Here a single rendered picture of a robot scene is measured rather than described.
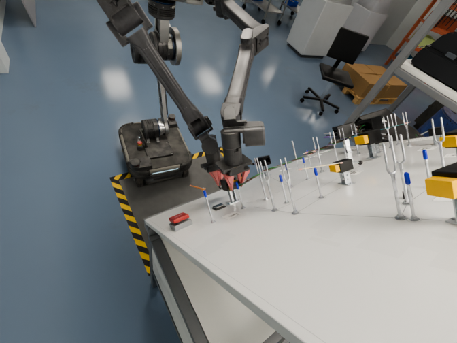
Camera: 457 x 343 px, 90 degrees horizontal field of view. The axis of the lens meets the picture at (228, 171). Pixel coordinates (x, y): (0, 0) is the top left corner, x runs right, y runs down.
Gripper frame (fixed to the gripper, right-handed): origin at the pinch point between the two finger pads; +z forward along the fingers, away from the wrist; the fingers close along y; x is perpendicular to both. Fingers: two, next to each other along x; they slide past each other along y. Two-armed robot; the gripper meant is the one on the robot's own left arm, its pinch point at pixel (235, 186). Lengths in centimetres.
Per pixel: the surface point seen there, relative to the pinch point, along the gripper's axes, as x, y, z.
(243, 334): -19, -12, 49
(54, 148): 181, -91, 28
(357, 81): 227, 354, 49
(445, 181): -46, 11, -23
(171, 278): 4.5, -29.0, 34.4
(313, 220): -30.1, 4.1, -6.6
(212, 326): -14, -21, 45
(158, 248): 16.0, -30.2, 28.6
